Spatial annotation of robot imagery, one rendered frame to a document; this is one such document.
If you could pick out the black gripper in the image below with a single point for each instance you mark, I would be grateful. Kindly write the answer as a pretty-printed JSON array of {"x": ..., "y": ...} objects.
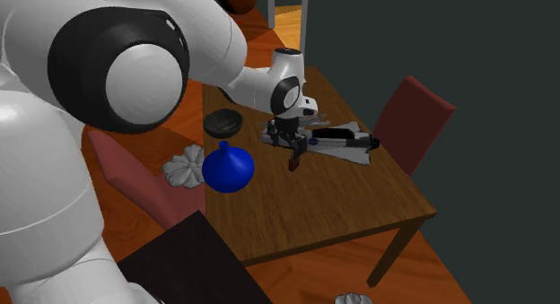
[{"x": 287, "y": 126}]

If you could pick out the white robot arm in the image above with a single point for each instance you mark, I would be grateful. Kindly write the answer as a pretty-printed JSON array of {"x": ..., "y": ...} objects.
[{"x": 52, "y": 172}]

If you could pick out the grey space shuttle toy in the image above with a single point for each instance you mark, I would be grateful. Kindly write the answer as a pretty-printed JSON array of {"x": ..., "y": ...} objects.
[{"x": 341, "y": 145}]

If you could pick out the blue round vase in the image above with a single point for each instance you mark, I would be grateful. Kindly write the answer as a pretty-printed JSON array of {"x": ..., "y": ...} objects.
[{"x": 228, "y": 170}]

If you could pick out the black bowl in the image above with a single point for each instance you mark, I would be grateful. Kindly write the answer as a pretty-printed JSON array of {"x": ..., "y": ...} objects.
[{"x": 223, "y": 123}]

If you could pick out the brown wooden table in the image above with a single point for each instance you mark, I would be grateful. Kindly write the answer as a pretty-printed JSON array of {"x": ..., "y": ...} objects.
[{"x": 315, "y": 207}]

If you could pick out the white flower-shaped ornament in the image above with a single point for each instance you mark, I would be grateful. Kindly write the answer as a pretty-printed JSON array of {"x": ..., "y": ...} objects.
[
  {"x": 183, "y": 167},
  {"x": 353, "y": 299}
]

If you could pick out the red chair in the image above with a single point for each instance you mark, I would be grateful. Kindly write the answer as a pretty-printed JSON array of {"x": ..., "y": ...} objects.
[
  {"x": 140, "y": 180},
  {"x": 411, "y": 119}
]

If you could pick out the white door frame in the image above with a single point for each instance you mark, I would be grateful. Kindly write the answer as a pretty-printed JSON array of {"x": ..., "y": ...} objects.
[{"x": 303, "y": 19}]

